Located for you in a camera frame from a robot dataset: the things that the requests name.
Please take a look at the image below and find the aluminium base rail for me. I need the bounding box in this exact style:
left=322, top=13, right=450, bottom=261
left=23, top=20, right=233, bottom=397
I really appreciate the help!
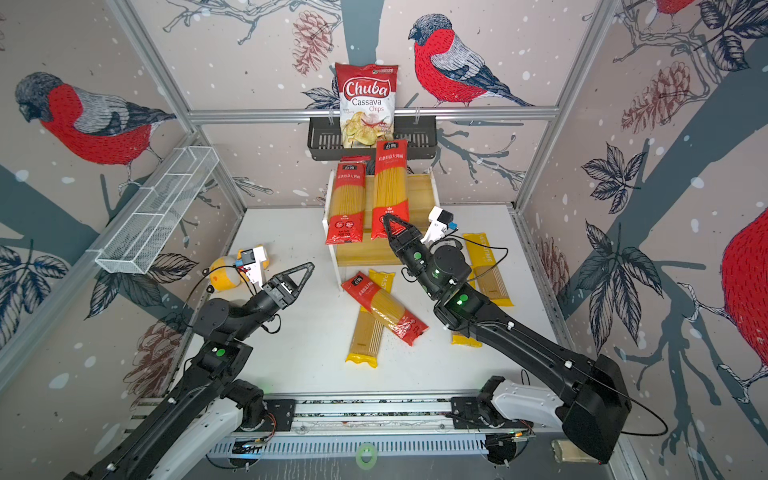
left=203, top=382, right=565, bottom=468

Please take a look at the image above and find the red spaghetti bag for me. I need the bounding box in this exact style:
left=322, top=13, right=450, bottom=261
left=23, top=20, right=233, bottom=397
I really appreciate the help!
left=371, top=140, right=410, bottom=239
left=326, top=156, right=370, bottom=245
left=341, top=270, right=428, bottom=346

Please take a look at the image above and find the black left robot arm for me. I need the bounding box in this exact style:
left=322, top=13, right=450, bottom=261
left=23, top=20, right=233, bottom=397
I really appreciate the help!
left=83, top=262, right=314, bottom=479

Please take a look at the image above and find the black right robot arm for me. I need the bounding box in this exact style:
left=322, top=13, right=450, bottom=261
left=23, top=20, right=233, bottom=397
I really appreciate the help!
left=383, top=213, right=638, bottom=463

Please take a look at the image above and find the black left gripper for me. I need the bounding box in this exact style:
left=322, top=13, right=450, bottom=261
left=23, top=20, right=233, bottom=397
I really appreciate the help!
left=232, top=263, right=312, bottom=344

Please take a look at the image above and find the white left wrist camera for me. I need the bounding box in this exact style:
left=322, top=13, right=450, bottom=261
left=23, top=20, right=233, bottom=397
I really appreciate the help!
left=235, top=245, right=269, bottom=288

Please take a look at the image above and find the yellow plush toy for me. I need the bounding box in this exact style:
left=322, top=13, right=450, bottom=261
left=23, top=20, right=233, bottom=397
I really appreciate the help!
left=203, top=250, right=263, bottom=294

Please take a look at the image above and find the black hanging wire basket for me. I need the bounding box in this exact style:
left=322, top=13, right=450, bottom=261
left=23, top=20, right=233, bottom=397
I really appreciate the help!
left=307, top=116, right=438, bottom=161

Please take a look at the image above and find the yellow spaghetti bag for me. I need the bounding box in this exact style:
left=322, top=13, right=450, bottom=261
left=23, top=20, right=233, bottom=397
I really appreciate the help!
left=346, top=270, right=403, bottom=368
left=463, top=233, right=514, bottom=307
left=451, top=329, right=483, bottom=348

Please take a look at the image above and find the Chuba cassava chips bag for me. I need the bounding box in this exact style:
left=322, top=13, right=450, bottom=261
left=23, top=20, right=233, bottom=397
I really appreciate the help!
left=335, top=63, right=399, bottom=148

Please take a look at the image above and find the glass jar right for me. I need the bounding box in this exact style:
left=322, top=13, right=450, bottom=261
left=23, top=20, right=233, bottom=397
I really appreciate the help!
left=551, top=439, right=600, bottom=464

